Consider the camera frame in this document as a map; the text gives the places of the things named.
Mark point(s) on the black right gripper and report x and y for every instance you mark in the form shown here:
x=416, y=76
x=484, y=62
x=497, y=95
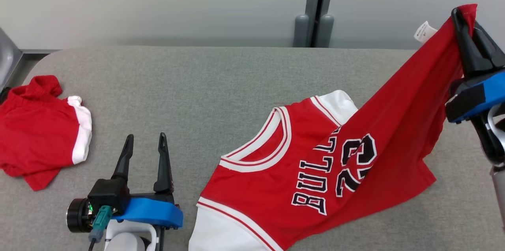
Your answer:
x=486, y=140

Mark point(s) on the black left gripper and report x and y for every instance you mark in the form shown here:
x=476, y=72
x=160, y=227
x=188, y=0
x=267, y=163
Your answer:
x=78, y=215

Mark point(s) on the red shorts with white band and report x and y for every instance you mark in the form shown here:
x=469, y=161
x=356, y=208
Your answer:
x=39, y=136

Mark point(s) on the red Bulls basketball jersey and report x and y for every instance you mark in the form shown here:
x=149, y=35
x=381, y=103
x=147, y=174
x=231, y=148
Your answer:
x=276, y=188

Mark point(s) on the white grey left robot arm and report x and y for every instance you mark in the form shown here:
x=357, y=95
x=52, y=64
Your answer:
x=128, y=241

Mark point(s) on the grey partition end leg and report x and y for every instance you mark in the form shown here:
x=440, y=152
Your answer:
x=8, y=57

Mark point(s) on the blue right camera bracket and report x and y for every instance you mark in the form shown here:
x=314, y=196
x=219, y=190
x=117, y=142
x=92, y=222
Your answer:
x=493, y=89

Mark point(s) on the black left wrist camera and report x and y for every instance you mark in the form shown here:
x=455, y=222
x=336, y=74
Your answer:
x=108, y=193

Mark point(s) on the teal left camera connector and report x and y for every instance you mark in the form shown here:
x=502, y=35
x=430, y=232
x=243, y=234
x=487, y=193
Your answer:
x=101, y=219

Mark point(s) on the grey partition bottom rail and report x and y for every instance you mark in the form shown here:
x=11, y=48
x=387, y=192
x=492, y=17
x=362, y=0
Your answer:
x=39, y=51

